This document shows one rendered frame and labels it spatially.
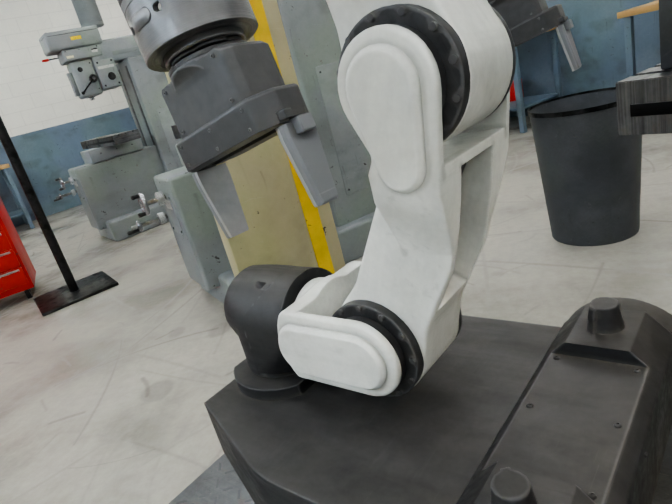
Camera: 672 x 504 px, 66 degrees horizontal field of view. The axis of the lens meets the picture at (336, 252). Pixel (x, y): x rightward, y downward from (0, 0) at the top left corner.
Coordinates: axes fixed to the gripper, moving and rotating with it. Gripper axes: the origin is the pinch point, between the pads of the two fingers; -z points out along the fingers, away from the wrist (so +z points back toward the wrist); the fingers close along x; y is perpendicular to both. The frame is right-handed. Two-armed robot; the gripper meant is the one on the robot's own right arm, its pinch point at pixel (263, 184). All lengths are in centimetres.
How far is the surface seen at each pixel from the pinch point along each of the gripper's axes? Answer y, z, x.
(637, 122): 61, -12, 14
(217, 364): 86, -58, -163
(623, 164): 217, -46, -24
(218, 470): 15, -44, -59
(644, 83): 61, -7, 16
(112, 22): 478, 331, -684
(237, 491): 13, -46, -51
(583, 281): 178, -81, -42
